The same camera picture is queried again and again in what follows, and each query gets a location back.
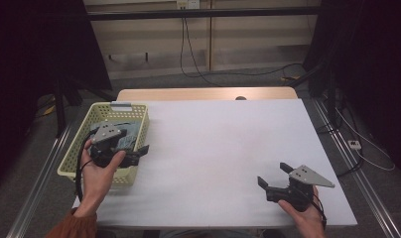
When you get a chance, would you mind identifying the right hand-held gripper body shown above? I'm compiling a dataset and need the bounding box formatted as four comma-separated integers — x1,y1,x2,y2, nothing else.
266,164,335,212

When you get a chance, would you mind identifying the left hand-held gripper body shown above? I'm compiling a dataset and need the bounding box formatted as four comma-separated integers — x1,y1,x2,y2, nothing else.
89,122,141,168

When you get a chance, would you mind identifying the pale yellow plastic basket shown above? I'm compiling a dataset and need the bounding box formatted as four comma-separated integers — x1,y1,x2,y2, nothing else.
57,101,151,186

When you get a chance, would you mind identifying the person's right hand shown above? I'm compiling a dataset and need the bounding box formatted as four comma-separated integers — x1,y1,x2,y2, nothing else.
278,186,327,238

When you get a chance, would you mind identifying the person's left hand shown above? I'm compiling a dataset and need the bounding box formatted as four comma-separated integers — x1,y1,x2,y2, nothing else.
78,148,127,212

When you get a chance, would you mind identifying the black metal stand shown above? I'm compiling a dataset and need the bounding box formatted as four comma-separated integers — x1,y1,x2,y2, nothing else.
53,75,107,139

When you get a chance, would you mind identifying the white table cover sheet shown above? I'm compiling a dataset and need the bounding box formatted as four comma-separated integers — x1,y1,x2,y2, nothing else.
70,98,358,230

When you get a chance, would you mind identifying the light wooden table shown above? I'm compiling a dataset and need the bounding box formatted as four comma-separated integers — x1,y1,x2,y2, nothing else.
116,86,299,102

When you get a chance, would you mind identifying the black curtain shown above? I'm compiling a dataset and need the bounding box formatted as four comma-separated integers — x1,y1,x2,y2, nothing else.
0,0,113,190
302,0,401,171

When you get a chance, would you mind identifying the black horizontal metal bar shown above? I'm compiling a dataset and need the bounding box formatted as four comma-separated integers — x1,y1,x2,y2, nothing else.
85,6,322,22

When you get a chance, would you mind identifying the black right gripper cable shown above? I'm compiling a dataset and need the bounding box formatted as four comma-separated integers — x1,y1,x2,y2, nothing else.
312,193,328,230

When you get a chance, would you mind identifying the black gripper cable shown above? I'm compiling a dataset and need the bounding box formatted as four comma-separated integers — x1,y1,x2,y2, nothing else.
74,129,99,203
312,193,328,230

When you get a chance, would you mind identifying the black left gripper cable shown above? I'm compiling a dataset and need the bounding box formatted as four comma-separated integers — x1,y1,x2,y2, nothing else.
74,129,99,203

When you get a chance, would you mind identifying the aluminium floor rail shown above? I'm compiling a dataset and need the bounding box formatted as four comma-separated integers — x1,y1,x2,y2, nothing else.
5,123,73,238
312,98,401,238

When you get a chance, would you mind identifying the white floor cable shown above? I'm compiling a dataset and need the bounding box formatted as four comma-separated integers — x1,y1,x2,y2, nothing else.
334,107,397,173

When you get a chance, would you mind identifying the long black hanging cable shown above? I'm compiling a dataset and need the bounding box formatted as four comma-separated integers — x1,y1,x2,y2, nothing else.
179,16,305,88

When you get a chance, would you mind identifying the white wall socket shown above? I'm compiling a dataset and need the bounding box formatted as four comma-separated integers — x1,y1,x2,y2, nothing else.
176,0,201,10

